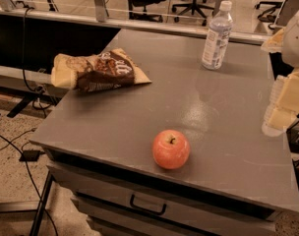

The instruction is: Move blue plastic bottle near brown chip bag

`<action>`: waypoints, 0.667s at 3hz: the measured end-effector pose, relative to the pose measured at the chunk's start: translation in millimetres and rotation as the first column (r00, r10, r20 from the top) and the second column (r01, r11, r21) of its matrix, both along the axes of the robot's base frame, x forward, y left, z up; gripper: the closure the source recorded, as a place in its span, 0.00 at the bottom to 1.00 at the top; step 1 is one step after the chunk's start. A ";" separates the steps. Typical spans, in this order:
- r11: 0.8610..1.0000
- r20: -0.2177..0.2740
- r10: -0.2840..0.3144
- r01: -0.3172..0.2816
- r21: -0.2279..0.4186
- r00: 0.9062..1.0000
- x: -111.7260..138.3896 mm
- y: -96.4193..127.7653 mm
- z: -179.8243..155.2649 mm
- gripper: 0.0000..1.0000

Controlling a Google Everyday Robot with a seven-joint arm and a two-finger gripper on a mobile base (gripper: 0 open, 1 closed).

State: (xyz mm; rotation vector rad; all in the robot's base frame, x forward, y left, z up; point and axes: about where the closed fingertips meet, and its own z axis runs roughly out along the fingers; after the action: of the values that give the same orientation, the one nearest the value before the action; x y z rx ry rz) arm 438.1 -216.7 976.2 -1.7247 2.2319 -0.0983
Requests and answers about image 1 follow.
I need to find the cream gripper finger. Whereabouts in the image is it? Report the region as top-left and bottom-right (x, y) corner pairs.
(261, 29), (284, 53)
(262, 68), (299, 137)

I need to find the clear blue plastic bottle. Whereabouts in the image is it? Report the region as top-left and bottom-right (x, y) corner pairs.
(202, 0), (233, 70)

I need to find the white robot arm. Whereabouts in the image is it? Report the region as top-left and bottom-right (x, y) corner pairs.
(261, 0), (299, 137)

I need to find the brown chip bag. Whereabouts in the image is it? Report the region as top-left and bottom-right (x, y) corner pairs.
(51, 48), (150, 92)

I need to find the grey drawer cabinet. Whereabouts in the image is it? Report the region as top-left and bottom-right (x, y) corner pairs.
(32, 29), (299, 236)

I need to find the red apple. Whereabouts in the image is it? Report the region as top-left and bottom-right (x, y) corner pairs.
(151, 130), (191, 169)

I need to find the black power adapter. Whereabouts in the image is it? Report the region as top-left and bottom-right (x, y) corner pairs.
(20, 149), (43, 162)

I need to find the metal rail frame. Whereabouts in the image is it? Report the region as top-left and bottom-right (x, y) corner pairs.
(0, 0), (267, 43)

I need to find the black drawer handle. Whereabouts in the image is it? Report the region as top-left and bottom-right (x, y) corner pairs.
(129, 195), (167, 216)

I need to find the black hanging cable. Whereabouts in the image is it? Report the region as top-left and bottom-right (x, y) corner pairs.
(21, 7), (59, 111)

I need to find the black floor cable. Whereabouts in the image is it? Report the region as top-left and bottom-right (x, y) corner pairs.
(0, 127), (60, 236)

